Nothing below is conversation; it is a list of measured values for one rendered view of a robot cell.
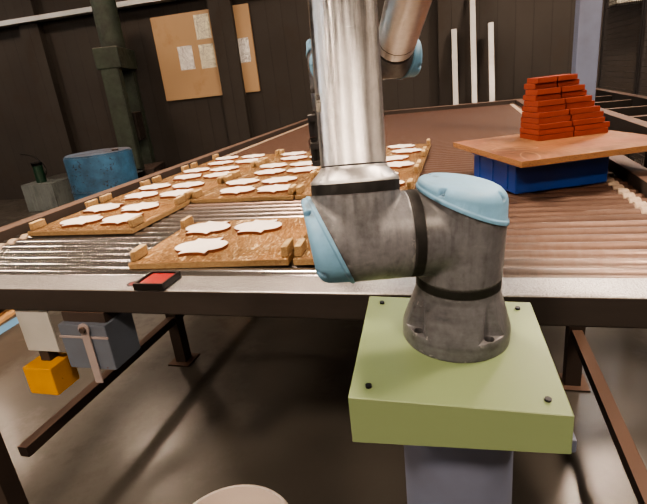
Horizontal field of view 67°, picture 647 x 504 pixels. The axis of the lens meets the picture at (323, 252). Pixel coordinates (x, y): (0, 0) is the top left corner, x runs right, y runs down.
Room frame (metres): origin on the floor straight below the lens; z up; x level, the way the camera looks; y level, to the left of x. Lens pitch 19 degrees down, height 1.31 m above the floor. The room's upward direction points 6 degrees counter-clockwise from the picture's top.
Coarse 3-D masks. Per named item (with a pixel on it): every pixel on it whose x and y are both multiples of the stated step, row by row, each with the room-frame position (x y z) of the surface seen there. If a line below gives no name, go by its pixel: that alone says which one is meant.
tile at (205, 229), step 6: (210, 222) 1.40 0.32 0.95; (216, 222) 1.40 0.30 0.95; (222, 222) 1.39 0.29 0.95; (228, 222) 1.39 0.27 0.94; (186, 228) 1.37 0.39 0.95; (192, 228) 1.36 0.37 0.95; (198, 228) 1.35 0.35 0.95; (204, 228) 1.34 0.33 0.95; (210, 228) 1.34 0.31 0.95; (216, 228) 1.33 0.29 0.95; (222, 228) 1.32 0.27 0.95; (228, 228) 1.33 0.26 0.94; (186, 234) 1.32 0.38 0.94; (192, 234) 1.32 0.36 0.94; (198, 234) 1.31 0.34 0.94; (204, 234) 1.30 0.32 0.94; (210, 234) 1.31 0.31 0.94
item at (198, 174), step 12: (204, 168) 2.50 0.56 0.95; (216, 168) 2.46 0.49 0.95; (228, 168) 2.41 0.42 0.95; (240, 168) 2.44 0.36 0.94; (252, 168) 2.40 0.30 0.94; (156, 180) 2.29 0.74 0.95; (168, 180) 2.32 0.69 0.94; (180, 180) 2.27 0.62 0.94; (192, 180) 2.24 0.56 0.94; (204, 180) 2.20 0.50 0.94; (216, 180) 2.17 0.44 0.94
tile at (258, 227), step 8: (240, 224) 1.34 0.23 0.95; (248, 224) 1.33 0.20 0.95; (256, 224) 1.32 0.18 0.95; (264, 224) 1.32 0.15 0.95; (272, 224) 1.31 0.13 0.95; (280, 224) 1.30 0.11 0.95; (240, 232) 1.27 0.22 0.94; (248, 232) 1.27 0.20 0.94; (256, 232) 1.26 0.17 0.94; (264, 232) 1.27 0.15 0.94
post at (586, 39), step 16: (576, 0) 2.59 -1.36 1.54; (592, 0) 2.50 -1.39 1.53; (576, 16) 2.57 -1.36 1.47; (592, 16) 2.50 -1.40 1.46; (576, 32) 2.54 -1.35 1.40; (592, 32) 2.50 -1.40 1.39; (576, 48) 2.52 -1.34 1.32; (592, 48) 2.50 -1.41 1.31; (576, 64) 2.52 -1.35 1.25; (592, 64) 2.49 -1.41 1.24; (592, 80) 2.49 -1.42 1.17; (592, 96) 2.49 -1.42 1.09
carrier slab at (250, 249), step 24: (168, 240) 1.29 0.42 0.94; (192, 240) 1.27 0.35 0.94; (240, 240) 1.22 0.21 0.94; (264, 240) 1.20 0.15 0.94; (144, 264) 1.12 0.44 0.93; (168, 264) 1.10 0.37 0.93; (192, 264) 1.09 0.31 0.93; (216, 264) 1.08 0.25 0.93; (240, 264) 1.06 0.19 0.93; (264, 264) 1.05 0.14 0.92; (288, 264) 1.04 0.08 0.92
